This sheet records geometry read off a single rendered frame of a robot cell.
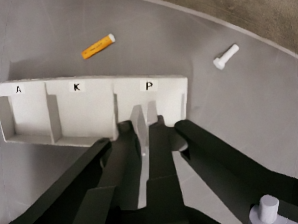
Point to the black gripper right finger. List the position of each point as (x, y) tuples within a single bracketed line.
[(249, 190)]

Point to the white rack of three bins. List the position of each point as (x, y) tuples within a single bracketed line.
[(77, 119)]

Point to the white bolt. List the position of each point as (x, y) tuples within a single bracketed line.
[(220, 62)]

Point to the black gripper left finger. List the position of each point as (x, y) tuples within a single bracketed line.
[(118, 187)]

